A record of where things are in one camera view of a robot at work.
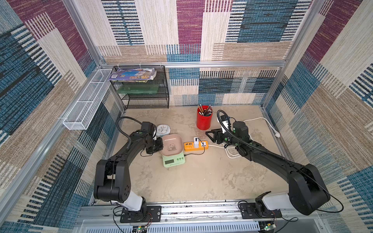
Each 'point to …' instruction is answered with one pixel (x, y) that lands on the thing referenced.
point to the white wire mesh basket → (79, 116)
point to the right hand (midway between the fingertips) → (210, 133)
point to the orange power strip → (189, 146)
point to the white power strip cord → (227, 148)
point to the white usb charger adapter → (196, 142)
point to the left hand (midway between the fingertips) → (163, 147)
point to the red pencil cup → (204, 123)
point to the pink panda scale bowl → (173, 144)
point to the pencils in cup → (207, 112)
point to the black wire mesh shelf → (154, 94)
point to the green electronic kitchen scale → (169, 161)
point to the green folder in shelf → (138, 89)
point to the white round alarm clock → (162, 130)
